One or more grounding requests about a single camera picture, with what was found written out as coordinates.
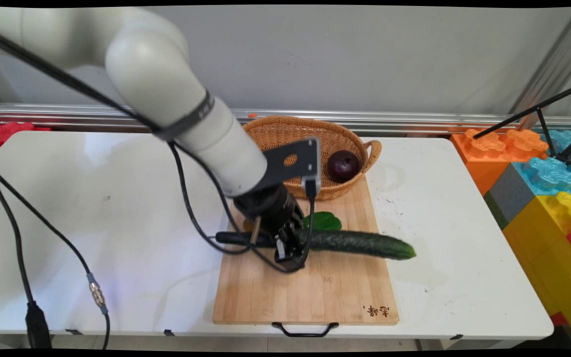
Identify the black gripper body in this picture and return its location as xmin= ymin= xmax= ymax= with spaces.
xmin=233 ymin=184 xmax=305 ymax=234

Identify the blue foam block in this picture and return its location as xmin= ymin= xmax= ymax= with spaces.
xmin=513 ymin=129 xmax=571 ymax=197

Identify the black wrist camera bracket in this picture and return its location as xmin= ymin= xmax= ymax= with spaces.
xmin=261 ymin=138 xmax=322 ymax=199

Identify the aluminium frame post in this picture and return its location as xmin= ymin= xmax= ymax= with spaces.
xmin=510 ymin=9 xmax=571 ymax=130

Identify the woven wicker basket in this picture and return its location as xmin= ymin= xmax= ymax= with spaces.
xmin=242 ymin=116 xmax=383 ymax=201

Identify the black cable with silver connector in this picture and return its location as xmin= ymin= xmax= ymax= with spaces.
xmin=0 ymin=166 xmax=112 ymax=349

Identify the bamboo cutting board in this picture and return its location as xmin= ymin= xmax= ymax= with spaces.
xmin=212 ymin=175 xmax=400 ymax=338

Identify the black handled knife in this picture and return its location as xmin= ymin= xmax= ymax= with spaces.
xmin=215 ymin=231 xmax=277 ymax=249

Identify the black strap band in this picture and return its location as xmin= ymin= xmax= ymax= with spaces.
xmin=153 ymin=89 xmax=216 ymax=142

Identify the grey foam block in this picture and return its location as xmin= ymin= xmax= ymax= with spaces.
xmin=483 ymin=163 xmax=535 ymax=230

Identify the long green cucumber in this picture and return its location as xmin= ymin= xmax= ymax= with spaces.
xmin=297 ymin=229 xmax=417 ymax=261

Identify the black camera cable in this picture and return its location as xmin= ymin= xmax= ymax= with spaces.
xmin=0 ymin=25 xmax=317 ymax=274

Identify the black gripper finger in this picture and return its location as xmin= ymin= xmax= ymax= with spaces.
xmin=288 ymin=218 xmax=308 ymax=258
xmin=274 ymin=232 xmax=292 ymax=262

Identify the black tripod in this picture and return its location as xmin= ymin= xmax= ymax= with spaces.
xmin=473 ymin=80 xmax=571 ymax=167

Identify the green pepper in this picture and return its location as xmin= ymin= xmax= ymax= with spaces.
xmin=303 ymin=212 xmax=343 ymax=232

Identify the thick black cable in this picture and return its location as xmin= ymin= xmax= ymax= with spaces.
xmin=0 ymin=154 xmax=52 ymax=349

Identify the orange foam block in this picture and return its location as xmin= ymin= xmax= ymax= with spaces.
xmin=451 ymin=128 xmax=550 ymax=195

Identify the aluminium frame rail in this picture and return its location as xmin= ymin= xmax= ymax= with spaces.
xmin=0 ymin=103 xmax=571 ymax=135

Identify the dark purple round fruit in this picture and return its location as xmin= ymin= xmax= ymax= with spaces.
xmin=327 ymin=150 xmax=361 ymax=183

